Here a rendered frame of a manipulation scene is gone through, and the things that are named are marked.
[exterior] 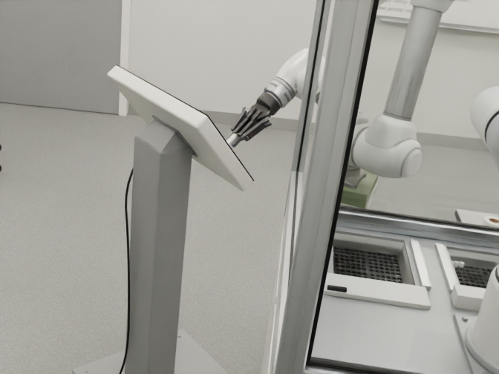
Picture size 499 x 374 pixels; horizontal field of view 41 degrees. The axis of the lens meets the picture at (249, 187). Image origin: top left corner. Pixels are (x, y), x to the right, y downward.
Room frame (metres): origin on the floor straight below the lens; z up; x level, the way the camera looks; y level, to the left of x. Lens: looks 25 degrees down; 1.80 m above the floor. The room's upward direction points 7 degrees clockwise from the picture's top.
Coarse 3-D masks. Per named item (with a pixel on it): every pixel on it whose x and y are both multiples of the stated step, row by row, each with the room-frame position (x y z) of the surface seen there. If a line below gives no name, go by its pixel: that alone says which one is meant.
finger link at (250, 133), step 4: (264, 120) 1.96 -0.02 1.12; (268, 120) 1.96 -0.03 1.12; (256, 124) 1.96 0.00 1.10; (260, 124) 1.96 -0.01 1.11; (252, 128) 1.95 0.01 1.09; (256, 128) 1.95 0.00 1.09; (260, 128) 1.96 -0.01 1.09; (248, 132) 1.94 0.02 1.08; (252, 132) 1.95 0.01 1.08; (256, 132) 1.95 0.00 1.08; (244, 136) 1.94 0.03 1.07; (248, 136) 1.94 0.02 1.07; (252, 136) 1.95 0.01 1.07; (248, 140) 1.95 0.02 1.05
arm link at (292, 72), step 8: (304, 48) 2.14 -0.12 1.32; (296, 56) 2.10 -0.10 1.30; (304, 56) 2.10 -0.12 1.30; (288, 64) 2.09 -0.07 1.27; (296, 64) 2.08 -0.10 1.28; (304, 64) 2.08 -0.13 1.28; (280, 72) 2.08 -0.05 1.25; (288, 72) 2.06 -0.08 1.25; (296, 72) 2.06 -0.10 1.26; (304, 72) 2.06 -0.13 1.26; (288, 80) 2.05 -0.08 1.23; (296, 80) 2.05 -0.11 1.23; (296, 88) 2.05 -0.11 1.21; (296, 96) 2.08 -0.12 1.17
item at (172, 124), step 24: (120, 72) 2.05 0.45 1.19; (144, 96) 1.90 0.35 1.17; (168, 96) 1.85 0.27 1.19; (144, 120) 2.17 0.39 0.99; (168, 120) 1.88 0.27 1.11; (192, 120) 1.72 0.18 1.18; (168, 144) 1.86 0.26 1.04; (192, 144) 1.87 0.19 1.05; (216, 144) 1.74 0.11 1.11; (216, 168) 1.87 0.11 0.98; (240, 168) 1.80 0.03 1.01
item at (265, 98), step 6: (264, 96) 2.02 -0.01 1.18; (270, 96) 2.02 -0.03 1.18; (258, 102) 2.03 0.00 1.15; (264, 102) 2.00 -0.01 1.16; (270, 102) 2.00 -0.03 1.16; (276, 102) 2.01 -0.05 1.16; (258, 108) 2.02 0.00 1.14; (264, 108) 2.01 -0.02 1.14; (270, 108) 2.00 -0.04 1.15; (276, 108) 2.01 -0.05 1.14; (252, 114) 2.01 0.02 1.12; (264, 114) 1.99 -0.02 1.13; (270, 114) 2.00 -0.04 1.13; (258, 120) 1.99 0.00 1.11
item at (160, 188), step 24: (144, 144) 1.90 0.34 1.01; (144, 168) 1.89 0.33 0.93; (168, 168) 1.85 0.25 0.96; (144, 192) 1.89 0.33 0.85; (168, 192) 1.85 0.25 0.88; (144, 216) 1.88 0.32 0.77; (168, 216) 1.86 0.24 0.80; (144, 240) 1.88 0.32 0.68; (168, 240) 1.86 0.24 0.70; (144, 264) 1.87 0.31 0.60; (168, 264) 1.87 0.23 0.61; (144, 288) 1.87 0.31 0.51; (168, 288) 1.87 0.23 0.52; (144, 312) 1.86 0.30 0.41; (168, 312) 1.88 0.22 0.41; (144, 336) 1.85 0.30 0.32; (168, 336) 1.88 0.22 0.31; (120, 360) 2.05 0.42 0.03; (144, 360) 1.85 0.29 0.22; (168, 360) 1.89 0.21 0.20; (192, 360) 2.10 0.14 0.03
